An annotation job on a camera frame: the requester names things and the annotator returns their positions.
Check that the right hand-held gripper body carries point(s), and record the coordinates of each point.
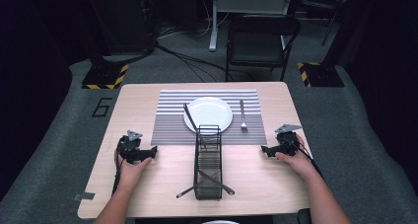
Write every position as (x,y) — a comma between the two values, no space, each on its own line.
(287,141)

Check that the grey tape strip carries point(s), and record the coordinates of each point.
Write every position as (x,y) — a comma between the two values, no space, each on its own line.
(84,196)

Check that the dark chair in background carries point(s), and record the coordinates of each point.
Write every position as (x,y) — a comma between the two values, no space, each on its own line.
(328,7)

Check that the white round plate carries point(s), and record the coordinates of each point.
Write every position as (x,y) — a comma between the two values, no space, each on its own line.
(210,112)

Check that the person's right hand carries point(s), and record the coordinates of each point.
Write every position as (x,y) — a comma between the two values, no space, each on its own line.
(299,163)

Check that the dark table knife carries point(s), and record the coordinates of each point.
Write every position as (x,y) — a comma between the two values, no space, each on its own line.
(190,116)

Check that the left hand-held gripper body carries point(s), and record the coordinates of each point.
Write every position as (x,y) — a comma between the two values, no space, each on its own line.
(129,148)

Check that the grey striped placemat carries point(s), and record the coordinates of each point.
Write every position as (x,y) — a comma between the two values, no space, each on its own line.
(171,132)

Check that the person's left hand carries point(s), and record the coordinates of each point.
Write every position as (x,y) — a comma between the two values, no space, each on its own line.
(131,173)

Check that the dark metal utensil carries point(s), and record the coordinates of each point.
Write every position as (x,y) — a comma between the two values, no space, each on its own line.
(189,190)
(226,190)

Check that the black stool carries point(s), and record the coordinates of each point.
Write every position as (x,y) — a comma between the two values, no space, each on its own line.
(304,216)

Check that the white round object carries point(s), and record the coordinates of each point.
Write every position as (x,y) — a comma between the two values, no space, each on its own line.
(220,222)

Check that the black folding chair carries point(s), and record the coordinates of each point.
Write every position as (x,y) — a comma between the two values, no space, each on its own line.
(259,48)

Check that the dark stand post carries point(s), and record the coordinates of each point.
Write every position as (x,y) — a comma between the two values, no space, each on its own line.
(98,58)
(335,46)

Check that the silver fork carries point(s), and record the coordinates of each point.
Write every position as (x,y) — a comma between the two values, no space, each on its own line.
(242,113)

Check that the hazard striped stand base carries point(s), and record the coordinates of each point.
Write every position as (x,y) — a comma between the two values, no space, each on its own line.
(102,77)
(323,76)

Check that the black equipment cabinet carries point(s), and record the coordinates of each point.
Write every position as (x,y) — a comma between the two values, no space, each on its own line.
(128,20)

